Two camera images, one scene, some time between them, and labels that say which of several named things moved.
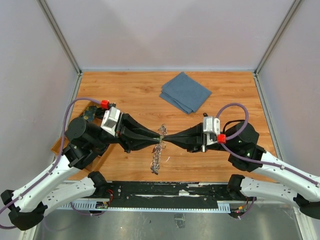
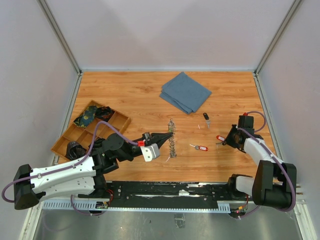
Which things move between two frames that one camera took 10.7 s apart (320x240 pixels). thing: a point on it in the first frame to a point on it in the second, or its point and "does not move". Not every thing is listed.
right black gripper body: x=202 y=142 to x=231 y=139
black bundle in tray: x=99 y=112 does not move
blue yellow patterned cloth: x=89 y=113 does not move
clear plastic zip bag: x=157 y=149 to x=172 y=145
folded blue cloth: x=185 y=92 does not move
